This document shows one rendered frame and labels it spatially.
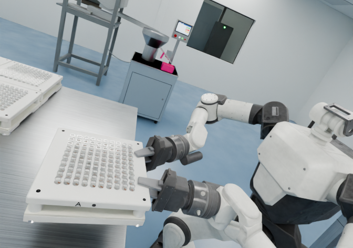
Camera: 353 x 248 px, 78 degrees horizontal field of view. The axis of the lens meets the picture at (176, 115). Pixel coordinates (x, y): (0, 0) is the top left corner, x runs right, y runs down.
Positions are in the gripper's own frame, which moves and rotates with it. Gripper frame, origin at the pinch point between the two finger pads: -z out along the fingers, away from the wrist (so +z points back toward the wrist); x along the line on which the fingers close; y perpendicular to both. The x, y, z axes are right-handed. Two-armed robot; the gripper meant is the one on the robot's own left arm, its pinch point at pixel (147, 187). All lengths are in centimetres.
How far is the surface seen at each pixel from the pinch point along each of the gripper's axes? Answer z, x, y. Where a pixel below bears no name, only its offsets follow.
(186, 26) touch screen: 35, -33, 266
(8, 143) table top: -44, 19, 25
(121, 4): -57, -23, 308
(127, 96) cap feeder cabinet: -9, 74, 228
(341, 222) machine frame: 118, 21, 30
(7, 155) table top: -40.8, 18.7, 19.0
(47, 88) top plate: -46, 11, 58
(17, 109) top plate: -47, 12, 35
